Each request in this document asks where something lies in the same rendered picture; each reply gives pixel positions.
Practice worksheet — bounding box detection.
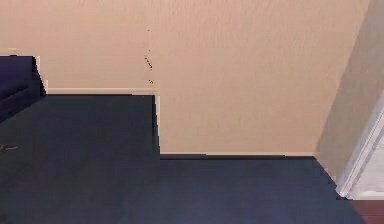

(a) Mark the dark purple sofa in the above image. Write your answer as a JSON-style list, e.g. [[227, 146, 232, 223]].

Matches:
[[0, 55, 47, 124]]

